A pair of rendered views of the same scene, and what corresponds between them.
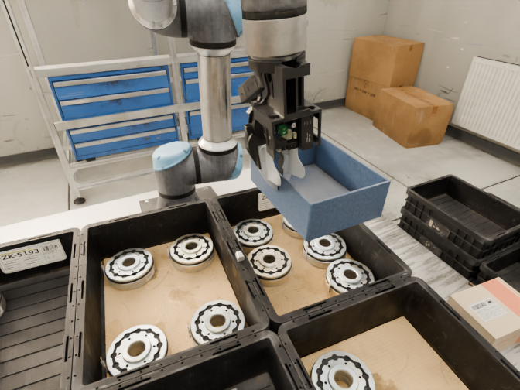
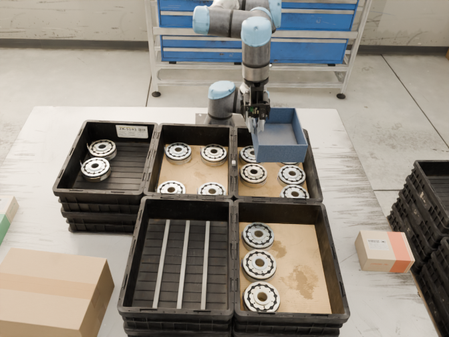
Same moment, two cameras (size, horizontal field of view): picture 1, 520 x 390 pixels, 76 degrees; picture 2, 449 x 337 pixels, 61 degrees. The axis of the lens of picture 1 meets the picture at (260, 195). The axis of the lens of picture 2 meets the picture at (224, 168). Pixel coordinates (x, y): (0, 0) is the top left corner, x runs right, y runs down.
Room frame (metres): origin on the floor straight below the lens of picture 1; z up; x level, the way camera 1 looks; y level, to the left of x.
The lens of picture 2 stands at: (-0.49, -0.29, 1.86)
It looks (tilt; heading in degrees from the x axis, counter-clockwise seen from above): 43 degrees down; 21
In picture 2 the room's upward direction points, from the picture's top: 3 degrees clockwise
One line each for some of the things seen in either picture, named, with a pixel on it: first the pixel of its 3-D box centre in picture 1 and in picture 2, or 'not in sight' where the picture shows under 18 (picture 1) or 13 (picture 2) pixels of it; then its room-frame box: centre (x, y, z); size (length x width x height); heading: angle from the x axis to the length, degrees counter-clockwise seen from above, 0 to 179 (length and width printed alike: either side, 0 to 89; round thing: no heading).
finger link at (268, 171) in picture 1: (272, 172); (250, 125); (0.43, -0.02, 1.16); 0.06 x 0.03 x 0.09; 24
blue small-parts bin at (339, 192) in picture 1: (313, 179); (276, 133); (0.49, -0.09, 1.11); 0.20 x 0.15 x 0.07; 26
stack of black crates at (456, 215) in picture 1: (449, 242); (440, 218); (1.14, -0.88, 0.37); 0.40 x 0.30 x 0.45; 26
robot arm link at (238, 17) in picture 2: not in sight; (252, 25); (0.52, 0.03, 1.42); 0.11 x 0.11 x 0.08; 16
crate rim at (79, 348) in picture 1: (162, 271); (192, 158); (0.45, 0.19, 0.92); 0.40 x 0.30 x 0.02; 22
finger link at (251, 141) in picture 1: (261, 140); (247, 108); (0.45, 0.00, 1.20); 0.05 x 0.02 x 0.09; 114
